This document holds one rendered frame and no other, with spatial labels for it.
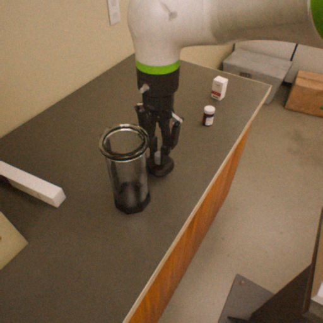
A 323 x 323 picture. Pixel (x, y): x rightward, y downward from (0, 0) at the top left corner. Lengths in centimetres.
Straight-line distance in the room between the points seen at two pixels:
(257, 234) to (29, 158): 142
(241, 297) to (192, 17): 142
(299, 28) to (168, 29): 25
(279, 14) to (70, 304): 61
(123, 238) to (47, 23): 79
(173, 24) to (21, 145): 67
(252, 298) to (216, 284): 20
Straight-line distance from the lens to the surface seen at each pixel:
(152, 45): 49
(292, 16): 29
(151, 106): 58
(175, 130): 61
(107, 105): 105
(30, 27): 105
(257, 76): 275
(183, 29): 49
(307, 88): 278
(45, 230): 73
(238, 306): 161
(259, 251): 177
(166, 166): 74
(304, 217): 201
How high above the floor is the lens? 153
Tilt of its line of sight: 48 degrees down
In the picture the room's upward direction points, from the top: straight up
